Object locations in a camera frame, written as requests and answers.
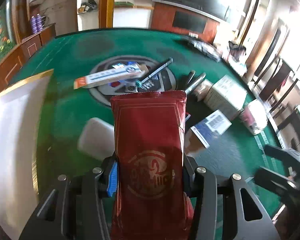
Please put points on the white wall shelf unit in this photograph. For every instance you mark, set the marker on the white wall shelf unit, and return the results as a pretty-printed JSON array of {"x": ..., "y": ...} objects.
[{"x": 130, "y": 17}]

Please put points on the blue and white box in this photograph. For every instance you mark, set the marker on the blue and white box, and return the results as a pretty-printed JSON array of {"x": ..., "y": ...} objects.
[{"x": 212, "y": 125}]

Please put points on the table centre control panel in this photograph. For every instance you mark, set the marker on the table centre control panel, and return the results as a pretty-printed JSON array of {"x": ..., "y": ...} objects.
[{"x": 168, "y": 80}]

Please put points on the dark wooden chair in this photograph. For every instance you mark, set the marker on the dark wooden chair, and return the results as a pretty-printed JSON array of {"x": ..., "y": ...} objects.
[
  {"x": 297, "y": 125},
  {"x": 275, "y": 80}
]

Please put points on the slim black pen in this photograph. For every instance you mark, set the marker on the slim black pen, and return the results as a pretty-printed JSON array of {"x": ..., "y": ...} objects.
[{"x": 156, "y": 71}]

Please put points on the wooden cabinet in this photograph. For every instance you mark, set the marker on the wooden cabinet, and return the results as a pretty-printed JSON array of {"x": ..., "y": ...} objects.
[{"x": 12, "y": 65}]

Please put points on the red snack packet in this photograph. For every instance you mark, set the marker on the red snack packet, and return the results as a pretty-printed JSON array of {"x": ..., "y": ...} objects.
[{"x": 147, "y": 135}]

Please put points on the dark tangled item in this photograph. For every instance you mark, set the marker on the dark tangled item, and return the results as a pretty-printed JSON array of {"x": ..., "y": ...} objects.
[{"x": 88, "y": 5}]

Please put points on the small white rounded box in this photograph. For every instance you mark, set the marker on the small white rounded box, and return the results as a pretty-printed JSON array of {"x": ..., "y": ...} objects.
[{"x": 96, "y": 137}]

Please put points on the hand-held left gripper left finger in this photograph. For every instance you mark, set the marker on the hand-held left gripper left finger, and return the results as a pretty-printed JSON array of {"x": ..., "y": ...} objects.
[{"x": 112, "y": 177}]

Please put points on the beige cardboard box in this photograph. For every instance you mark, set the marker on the beige cardboard box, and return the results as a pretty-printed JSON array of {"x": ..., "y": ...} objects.
[{"x": 227, "y": 97}]

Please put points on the silver tray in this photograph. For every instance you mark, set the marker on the silver tray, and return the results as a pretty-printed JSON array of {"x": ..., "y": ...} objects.
[{"x": 12, "y": 135}]

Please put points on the black marker with gold ends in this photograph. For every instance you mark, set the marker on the black marker with gold ends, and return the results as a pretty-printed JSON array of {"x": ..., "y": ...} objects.
[{"x": 190, "y": 80}]

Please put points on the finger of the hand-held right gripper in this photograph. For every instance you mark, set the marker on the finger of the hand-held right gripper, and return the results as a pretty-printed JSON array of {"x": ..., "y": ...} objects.
[
  {"x": 275, "y": 180},
  {"x": 282, "y": 155}
]

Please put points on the pile of clothes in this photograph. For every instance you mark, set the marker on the pile of clothes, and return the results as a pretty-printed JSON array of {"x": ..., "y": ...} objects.
[{"x": 237, "y": 51}]

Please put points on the green flat item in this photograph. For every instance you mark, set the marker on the green flat item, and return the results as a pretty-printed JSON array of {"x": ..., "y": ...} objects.
[{"x": 123, "y": 4}]

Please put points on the white toothpaste box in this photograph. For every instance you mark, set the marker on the white toothpaste box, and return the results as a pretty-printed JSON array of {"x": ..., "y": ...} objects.
[{"x": 107, "y": 76}]

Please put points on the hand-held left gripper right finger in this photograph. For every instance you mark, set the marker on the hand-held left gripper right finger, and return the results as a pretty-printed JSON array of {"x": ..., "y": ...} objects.
[{"x": 202, "y": 192}]

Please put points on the black marker with white ends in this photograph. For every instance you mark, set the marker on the black marker with white ends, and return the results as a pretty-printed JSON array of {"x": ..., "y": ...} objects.
[{"x": 198, "y": 82}]

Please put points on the wall socket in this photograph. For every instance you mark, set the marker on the wall socket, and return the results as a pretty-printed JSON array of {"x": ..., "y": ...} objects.
[{"x": 193, "y": 35}]

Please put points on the dark rectangular wall panel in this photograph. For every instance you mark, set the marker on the dark rectangular wall panel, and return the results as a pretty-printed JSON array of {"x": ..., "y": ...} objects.
[{"x": 190, "y": 21}]

